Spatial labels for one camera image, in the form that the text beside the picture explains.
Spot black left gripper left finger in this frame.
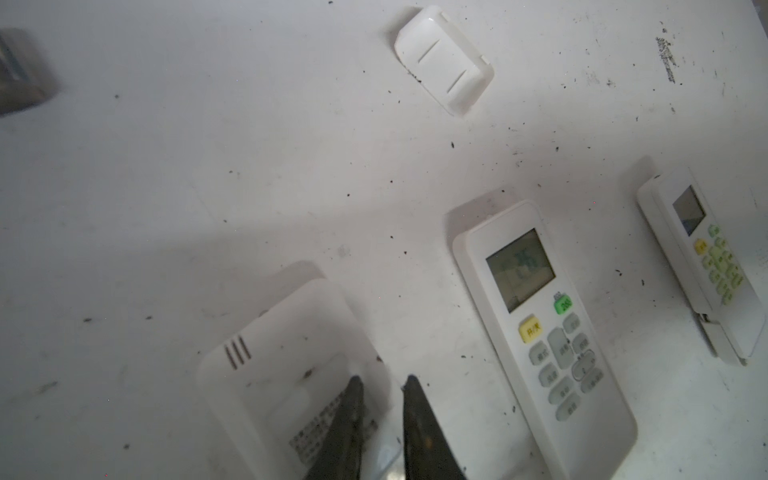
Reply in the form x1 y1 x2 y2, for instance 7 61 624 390
305 376 364 480

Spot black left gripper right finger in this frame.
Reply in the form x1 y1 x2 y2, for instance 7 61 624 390
403 375 466 480

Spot white remote control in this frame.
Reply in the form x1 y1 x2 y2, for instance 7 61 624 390
452 200 638 479
197 279 401 479
637 166 767 366

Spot white battery cover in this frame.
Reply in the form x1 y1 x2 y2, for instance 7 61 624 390
394 5 495 117

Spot pink handled knife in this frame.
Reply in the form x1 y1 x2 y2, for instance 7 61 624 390
1 28 60 116

